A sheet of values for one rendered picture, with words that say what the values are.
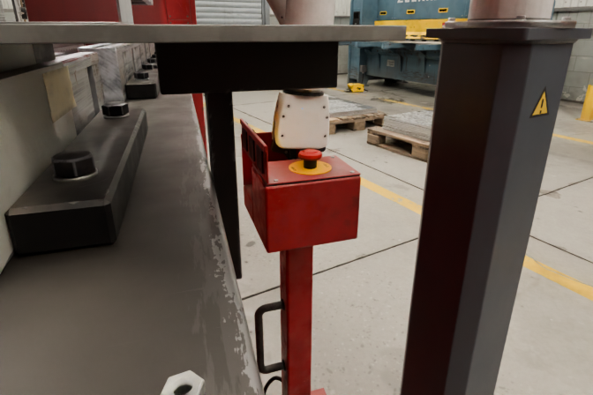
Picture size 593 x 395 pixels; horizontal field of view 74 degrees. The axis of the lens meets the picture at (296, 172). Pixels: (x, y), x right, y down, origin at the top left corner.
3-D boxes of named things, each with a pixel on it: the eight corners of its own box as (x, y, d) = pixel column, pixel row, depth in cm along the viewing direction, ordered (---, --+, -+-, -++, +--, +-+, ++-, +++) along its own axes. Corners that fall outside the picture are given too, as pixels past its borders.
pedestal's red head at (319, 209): (357, 239, 68) (364, 137, 61) (266, 254, 63) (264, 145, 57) (317, 195, 85) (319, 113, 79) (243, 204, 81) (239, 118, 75)
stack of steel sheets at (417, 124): (529, 143, 315) (532, 129, 311) (483, 156, 282) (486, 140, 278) (426, 120, 394) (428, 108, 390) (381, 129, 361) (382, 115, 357)
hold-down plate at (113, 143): (116, 245, 24) (108, 200, 23) (14, 259, 22) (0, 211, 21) (148, 130, 51) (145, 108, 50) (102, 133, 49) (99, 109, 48)
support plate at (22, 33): (406, 40, 27) (407, 25, 26) (-59, 44, 20) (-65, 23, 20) (319, 36, 43) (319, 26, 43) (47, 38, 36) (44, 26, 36)
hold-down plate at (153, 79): (157, 98, 75) (155, 82, 74) (126, 100, 73) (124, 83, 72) (162, 79, 102) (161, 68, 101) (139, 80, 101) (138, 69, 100)
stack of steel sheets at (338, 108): (378, 112, 433) (378, 108, 432) (329, 117, 406) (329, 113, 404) (328, 99, 516) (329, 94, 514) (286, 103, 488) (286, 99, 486)
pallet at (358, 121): (389, 126, 433) (390, 113, 429) (326, 135, 398) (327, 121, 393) (330, 108, 533) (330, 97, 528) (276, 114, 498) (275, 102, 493)
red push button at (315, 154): (325, 173, 65) (326, 152, 64) (302, 175, 64) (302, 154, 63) (317, 166, 69) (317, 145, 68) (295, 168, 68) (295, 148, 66)
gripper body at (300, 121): (281, 86, 67) (277, 151, 70) (337, 89, 70) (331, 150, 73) (271, 81, 73) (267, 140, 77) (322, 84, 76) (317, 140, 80)
